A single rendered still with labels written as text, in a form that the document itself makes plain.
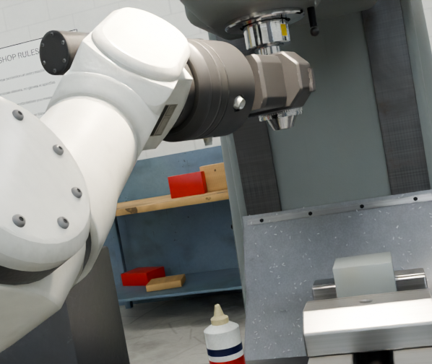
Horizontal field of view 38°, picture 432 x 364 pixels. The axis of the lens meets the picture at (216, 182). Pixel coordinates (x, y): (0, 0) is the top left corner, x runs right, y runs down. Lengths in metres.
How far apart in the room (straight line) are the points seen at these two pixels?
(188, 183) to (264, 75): 3.97
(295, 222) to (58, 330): 0.48
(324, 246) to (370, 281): 0.37
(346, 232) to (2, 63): 5.08
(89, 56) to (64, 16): 5.23
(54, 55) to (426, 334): 0.40
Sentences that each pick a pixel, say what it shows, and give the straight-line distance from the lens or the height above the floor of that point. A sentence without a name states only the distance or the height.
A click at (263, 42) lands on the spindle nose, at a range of 0.67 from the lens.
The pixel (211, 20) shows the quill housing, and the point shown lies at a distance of 0.66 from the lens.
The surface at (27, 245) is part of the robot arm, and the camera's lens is 0.22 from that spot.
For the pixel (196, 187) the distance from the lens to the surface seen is 4.53.
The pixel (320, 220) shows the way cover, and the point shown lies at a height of 1.04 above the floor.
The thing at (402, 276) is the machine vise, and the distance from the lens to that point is 0.73.
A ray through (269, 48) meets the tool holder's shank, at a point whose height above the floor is 1.28.
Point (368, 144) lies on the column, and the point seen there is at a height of 1.15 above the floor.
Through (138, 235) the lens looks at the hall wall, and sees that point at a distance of 5.37.
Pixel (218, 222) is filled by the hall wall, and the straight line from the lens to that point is 5.12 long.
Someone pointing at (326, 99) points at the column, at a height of 1.23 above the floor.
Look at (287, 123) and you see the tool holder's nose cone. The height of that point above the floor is 1.20.
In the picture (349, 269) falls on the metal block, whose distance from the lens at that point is 0.67.
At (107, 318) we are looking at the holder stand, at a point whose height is 1.01.
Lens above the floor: 1.18
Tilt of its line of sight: 3 degrees down
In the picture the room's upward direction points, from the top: 10 degrees counter-clockwise
